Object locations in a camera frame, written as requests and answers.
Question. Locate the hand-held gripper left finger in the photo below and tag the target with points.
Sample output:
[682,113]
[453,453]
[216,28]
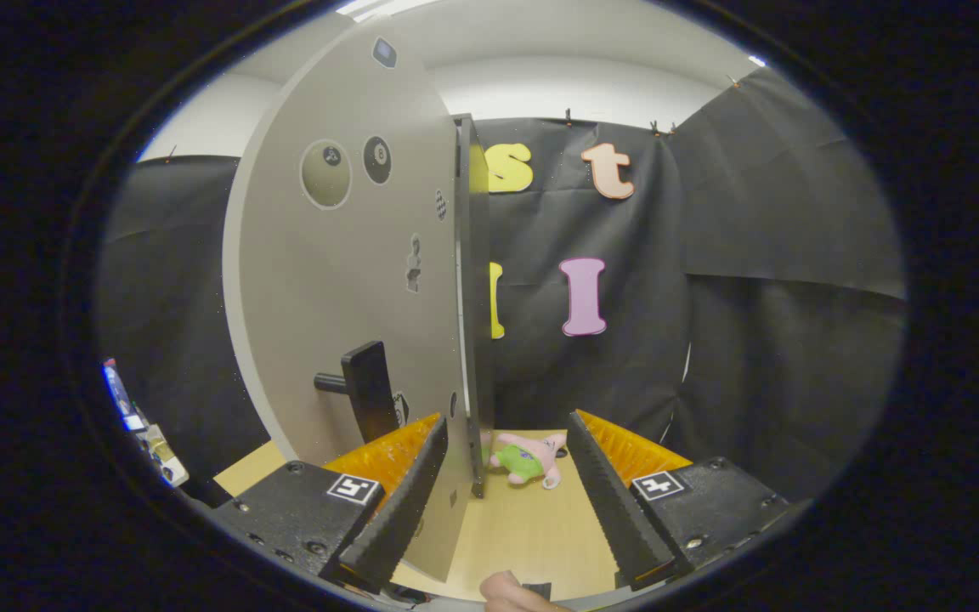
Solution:
[404,510]

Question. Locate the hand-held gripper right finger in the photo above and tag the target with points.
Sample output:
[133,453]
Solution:
[613,510]

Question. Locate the pink and green plush toy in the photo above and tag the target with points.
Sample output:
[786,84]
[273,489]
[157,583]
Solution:
[528,459]

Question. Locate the yellow label box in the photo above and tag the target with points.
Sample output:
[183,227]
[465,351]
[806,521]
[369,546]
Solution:
[164,456]

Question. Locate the blue and white packet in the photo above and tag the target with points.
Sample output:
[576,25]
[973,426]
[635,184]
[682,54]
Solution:
[120,395]

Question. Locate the black backdrop cloth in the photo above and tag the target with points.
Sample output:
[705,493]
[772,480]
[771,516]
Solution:
[778,212]

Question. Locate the large ceiling light panel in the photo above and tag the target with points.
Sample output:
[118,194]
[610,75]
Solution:
[379,7]

